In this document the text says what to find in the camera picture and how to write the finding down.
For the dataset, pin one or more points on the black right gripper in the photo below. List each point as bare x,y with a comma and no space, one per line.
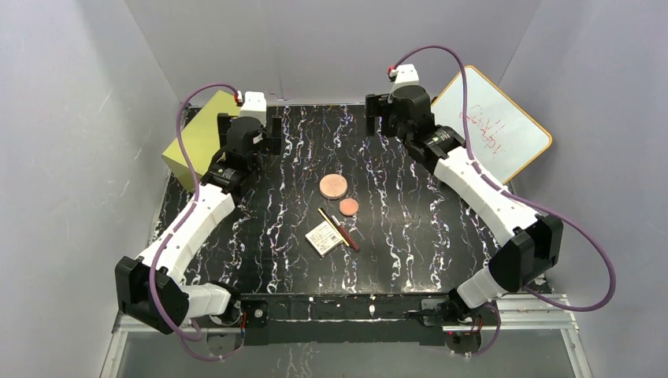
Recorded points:
372,114

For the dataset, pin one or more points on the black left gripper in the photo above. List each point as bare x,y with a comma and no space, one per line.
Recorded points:
224,132

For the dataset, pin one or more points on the olive green drawer box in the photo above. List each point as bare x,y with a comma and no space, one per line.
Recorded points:
200,140

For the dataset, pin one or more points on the large round pink compact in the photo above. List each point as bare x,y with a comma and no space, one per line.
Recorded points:
333,186

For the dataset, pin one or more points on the small round pink compact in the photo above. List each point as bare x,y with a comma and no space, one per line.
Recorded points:
349,207

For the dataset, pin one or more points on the white eyeshadow palette box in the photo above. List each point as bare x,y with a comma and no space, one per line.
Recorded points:
323,239

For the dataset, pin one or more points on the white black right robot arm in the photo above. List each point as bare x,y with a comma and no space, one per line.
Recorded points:
529,242

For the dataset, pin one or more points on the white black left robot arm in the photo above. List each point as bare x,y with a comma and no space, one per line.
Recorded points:
151,287

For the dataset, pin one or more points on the gold black makeup pencil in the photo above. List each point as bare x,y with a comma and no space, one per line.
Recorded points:
328,219

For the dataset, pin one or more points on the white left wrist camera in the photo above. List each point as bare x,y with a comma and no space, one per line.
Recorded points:
252,104

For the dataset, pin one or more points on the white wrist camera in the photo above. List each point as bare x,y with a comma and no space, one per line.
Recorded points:
252,104
402,76

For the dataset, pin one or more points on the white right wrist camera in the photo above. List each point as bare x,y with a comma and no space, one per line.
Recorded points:
402,76

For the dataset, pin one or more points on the white whiteboard orange frame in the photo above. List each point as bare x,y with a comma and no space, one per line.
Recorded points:
505,138

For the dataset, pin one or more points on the aluminium frame rail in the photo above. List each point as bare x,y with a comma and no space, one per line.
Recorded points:
370,335

